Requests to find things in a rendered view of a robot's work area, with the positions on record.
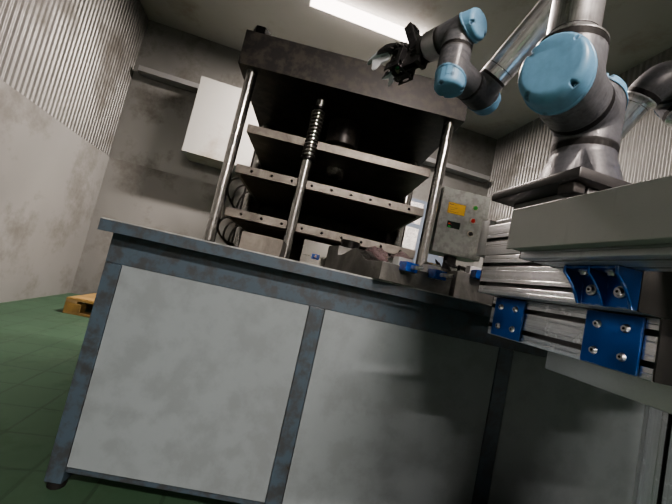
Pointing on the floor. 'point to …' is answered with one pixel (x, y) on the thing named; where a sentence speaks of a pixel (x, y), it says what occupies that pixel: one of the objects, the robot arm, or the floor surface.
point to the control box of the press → (458, 225)
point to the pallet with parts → (79, 304)
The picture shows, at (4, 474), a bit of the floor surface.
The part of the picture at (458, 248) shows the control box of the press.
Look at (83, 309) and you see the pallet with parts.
